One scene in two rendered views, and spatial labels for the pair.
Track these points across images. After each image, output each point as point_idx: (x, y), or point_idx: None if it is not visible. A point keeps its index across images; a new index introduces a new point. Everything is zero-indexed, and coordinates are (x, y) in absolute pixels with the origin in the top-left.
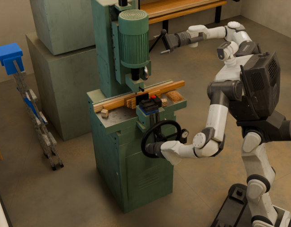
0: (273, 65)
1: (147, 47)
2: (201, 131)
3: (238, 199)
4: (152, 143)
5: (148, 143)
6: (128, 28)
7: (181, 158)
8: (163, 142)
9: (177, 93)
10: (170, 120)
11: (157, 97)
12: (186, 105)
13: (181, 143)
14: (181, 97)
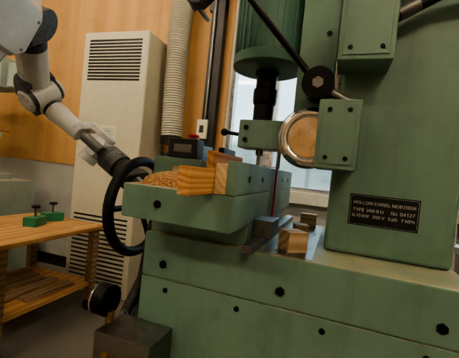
0: None
1: (240, 15)
2: (55, 78)
3: None
4: (140, 170)
5: (146, 171)
6: None
7: (78, 153)
8: (117, 150)
9: (165, 172)
10: (129, 160)
11: (186, 138)
12: (122, 206)
13: (82, 122)
14: (147, 175)
